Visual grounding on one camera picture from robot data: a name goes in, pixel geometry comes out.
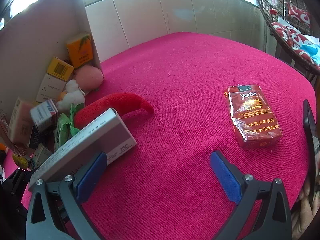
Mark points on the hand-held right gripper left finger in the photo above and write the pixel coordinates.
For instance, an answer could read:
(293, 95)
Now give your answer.
(90, 175)

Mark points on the blue plastic bag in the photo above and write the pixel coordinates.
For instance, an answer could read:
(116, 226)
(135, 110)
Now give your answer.
(311, 51)

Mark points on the white plush toy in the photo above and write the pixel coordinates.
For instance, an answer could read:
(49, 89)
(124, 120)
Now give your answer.
(71, 92)

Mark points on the black smartphone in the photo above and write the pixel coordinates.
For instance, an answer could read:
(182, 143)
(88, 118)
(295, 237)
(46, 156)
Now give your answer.
(311, 142)

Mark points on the wicker chair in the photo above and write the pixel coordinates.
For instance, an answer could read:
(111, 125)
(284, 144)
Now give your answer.
(265, 17)

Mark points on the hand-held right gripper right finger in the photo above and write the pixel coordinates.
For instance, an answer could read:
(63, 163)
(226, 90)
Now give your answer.
(225, 177)

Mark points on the yellow white long box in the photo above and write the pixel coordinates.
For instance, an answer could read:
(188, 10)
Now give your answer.
(58, 68)

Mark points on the red chili plush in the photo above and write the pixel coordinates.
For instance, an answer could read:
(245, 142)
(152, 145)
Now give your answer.
(120, 101)

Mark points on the red cigarette pack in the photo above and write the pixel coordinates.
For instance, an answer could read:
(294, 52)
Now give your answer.
(252, 117)

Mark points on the white cardboard box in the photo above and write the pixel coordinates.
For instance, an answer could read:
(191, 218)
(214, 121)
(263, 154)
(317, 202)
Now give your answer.
(37, 42)

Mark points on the magenta table cloth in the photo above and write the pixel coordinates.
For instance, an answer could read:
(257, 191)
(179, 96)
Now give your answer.
(175, 80)

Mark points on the small red white cushion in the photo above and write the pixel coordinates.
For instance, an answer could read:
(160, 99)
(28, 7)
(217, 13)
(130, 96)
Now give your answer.
(298, 13)

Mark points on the pink white box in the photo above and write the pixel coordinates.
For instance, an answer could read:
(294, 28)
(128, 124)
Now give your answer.
(21, 120)

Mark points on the small blue white box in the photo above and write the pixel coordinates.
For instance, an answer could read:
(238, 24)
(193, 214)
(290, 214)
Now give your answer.
(43, 116)

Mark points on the green snack packet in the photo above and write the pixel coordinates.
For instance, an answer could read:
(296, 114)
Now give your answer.
(62, 132)

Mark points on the pink plush ball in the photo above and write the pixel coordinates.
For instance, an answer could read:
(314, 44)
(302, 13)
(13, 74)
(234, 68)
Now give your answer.
(88, 77)

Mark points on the large red white cushion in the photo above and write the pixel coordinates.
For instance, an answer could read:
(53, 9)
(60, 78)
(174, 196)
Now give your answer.
(287, 35)

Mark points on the yellow small packet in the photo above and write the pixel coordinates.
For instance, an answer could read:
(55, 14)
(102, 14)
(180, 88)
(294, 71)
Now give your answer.
(20, 161)

